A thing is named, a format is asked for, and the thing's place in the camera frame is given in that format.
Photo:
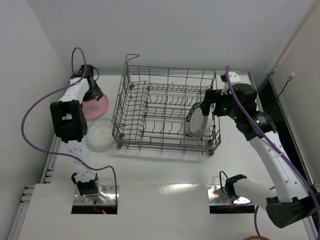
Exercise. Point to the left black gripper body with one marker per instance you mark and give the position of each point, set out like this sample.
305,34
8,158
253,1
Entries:
92,92

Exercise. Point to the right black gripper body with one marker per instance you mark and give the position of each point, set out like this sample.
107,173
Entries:
208,99

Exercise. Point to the pink plate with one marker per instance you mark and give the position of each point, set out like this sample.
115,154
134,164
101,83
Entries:
94,109

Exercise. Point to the plain white plate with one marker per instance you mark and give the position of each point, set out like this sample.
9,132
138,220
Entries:
201,123

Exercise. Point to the white plate with lettered rim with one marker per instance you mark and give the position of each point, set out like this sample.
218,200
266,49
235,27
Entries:
189,130

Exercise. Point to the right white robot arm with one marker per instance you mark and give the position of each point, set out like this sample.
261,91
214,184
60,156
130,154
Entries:
292,198

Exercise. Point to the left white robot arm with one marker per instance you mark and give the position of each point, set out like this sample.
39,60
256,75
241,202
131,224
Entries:
71,127

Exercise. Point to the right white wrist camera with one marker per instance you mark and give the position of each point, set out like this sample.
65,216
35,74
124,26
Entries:
233,78

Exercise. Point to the grey wire dish rack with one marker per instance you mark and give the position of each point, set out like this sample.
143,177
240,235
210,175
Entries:
152,106

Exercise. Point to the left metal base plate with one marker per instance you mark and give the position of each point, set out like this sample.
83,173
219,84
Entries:
106,197

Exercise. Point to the metal base plate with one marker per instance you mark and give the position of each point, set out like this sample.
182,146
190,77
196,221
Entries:
217,198
106,197

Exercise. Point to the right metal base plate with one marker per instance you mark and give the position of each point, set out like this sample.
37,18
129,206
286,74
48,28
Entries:
217,198

